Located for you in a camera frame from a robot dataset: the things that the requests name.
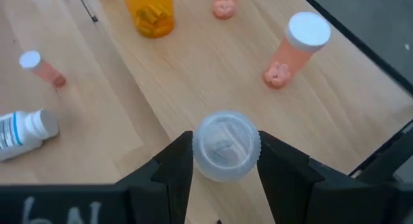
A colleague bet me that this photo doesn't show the large white labelled medicine bottle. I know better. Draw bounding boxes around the large white labelled medicine bottle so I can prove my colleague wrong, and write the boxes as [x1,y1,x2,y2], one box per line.
[0,108,61,163]

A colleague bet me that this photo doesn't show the large orange pill bottle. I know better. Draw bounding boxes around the large orange pill bottle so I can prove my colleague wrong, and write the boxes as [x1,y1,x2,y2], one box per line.
[124,0,177,39]

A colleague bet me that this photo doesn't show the wooden shelf with black frame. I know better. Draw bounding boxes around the wooden shelf with black frame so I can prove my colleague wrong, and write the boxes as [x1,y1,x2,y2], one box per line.
[76,0,413,224]

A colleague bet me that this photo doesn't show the small pink pill bottle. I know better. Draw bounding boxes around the small pink pill bottle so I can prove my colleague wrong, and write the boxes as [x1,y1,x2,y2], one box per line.
[211,0,241,21]
[263,12,332,90]
[18,50,67,88]

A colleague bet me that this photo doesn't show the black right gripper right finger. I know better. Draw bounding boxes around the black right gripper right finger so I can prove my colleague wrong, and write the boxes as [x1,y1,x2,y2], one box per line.
[256,130,326,224]

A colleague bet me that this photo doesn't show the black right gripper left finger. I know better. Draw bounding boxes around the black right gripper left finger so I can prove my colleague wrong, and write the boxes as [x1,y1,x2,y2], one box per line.
[114,130,195,224]

